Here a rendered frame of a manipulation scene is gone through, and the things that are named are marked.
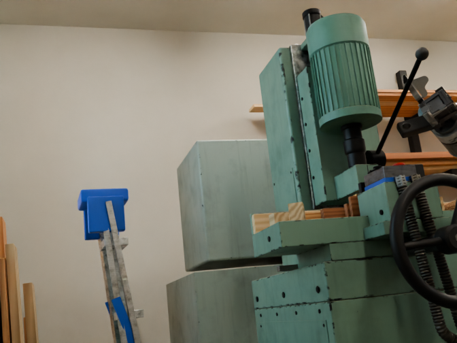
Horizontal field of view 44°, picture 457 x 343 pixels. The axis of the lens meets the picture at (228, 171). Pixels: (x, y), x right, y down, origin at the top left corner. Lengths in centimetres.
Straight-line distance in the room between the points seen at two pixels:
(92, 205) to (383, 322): 102
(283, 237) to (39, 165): 263
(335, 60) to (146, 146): 238
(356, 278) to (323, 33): 70
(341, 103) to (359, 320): 58
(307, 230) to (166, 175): 254
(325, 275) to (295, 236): 11
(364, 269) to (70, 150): 270
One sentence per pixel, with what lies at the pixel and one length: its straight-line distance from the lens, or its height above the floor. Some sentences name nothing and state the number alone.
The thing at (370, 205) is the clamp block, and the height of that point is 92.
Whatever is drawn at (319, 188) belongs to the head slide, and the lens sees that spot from 168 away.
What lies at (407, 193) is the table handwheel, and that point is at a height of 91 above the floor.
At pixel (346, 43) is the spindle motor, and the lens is 165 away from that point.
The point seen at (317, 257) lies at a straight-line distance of 141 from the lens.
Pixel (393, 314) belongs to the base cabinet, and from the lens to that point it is 141.
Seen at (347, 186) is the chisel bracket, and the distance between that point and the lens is 161.
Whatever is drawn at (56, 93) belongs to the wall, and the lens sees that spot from 392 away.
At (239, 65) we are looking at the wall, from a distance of 421.
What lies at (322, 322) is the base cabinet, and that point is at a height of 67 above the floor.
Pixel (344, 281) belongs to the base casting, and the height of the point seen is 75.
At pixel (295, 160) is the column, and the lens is 175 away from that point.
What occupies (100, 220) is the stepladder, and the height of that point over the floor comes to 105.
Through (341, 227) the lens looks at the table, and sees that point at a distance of 137.
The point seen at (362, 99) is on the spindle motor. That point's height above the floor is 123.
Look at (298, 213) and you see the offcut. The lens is 136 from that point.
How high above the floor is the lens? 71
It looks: 14 degrees up
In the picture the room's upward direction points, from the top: 6 degrees counter-clockwise
